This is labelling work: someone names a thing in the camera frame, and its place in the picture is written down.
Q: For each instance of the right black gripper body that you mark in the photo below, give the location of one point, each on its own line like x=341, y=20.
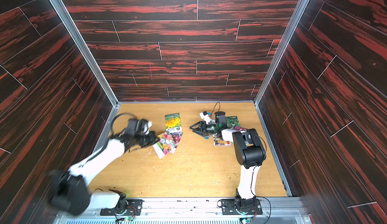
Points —
x=202, y=127

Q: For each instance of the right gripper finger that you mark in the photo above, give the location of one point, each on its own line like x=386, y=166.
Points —
x=196, y=125
x=198, y=131

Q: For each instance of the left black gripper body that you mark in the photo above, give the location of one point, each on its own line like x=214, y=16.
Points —
x=148, y=140

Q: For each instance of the pink striped shop seed packet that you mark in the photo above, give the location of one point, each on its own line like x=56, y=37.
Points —
x=221, y=142

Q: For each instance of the multicolour flower seed packet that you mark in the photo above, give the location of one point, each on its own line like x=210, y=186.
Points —
x=168, y=142

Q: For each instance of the yellow marigold seed packet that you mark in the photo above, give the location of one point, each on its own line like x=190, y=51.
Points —
x=173, y=123

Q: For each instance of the pink aster seed packet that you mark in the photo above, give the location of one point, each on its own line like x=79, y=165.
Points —
x=160, y=150

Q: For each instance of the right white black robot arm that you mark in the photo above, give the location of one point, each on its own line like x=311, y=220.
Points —
x=249, y=151

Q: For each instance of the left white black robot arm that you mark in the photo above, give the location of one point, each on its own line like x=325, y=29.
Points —
x=69, y=189

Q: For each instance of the dark green leaf seed packet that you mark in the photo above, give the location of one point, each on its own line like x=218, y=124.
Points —
x=233, y=122

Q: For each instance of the green magenta seed packet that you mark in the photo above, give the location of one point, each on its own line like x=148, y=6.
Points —
x=238, y=128

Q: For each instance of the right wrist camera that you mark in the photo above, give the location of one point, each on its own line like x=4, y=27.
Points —
x=205, y=116

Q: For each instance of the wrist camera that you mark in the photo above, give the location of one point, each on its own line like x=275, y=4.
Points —
x=205, y=116
x=143, y=126

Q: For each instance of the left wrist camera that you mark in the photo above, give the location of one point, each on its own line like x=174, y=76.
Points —
x=143, y=126

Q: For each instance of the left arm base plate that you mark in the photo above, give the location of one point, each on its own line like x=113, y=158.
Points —
x=129, y=207

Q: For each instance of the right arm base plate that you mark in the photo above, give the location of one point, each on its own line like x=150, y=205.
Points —
x=239, y=206

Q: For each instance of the front aluminium rail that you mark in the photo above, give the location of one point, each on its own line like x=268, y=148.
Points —
x=206, y=210

